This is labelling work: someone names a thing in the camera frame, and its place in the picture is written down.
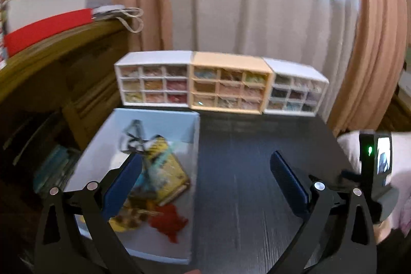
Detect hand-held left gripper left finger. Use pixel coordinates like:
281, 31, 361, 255
34, 152, 144, 274

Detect white and yellow charm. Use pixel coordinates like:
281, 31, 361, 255
107, 199, 161, 233

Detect sheer white curtain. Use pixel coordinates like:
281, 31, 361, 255
172, 0, 360, 108

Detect beige drawer organizer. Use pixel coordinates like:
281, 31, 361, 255
190, 51, 273, 115

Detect wooden desk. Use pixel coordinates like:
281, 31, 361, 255
0, 17, 137, 213

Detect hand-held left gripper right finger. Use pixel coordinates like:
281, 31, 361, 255
270, 150, 378, 274

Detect yellow printed packet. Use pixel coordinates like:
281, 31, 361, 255
138, 136, 191, 206

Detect orange fuzzy pompom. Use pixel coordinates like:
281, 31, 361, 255
148, 205, 189, 244

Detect light blue storage box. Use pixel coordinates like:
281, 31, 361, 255
62, 108, 201, 265

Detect large white drawer organizer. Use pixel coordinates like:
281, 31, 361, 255
263, 58, 330, 117

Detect small white drawer organizer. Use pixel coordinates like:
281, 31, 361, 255
114, 51, 193, 107

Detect stack of books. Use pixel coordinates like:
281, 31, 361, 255
32, 144, 81, 194

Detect red and white box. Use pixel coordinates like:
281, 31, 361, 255
3, 0, 94, 58

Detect white bag handles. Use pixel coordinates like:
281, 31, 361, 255
91, 6, 144, 34

